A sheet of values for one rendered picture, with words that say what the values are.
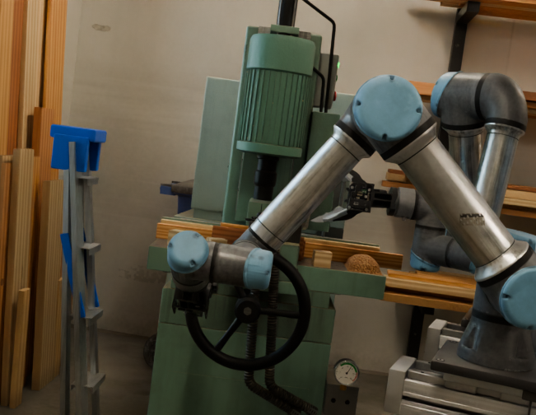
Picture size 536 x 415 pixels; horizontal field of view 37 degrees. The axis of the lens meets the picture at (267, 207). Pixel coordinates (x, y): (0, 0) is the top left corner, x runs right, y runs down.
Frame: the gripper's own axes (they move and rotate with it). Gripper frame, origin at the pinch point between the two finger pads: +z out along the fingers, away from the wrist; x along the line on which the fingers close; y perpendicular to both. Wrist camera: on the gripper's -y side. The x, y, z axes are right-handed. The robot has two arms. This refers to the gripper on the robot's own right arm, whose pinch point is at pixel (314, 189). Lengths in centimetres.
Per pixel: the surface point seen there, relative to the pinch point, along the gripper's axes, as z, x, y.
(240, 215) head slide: 17.8, 9.9, -25.4
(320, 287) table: -5.3, 24.0, -1.0
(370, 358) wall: -60, 88, -245
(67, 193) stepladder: 79, 13, -77
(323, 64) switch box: 0, -38, -41
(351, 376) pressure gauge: -15.7, 43.9, 4.3
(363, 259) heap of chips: -15.4, 15.7, -4.1
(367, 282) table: -16.8, 20.8, -0.7
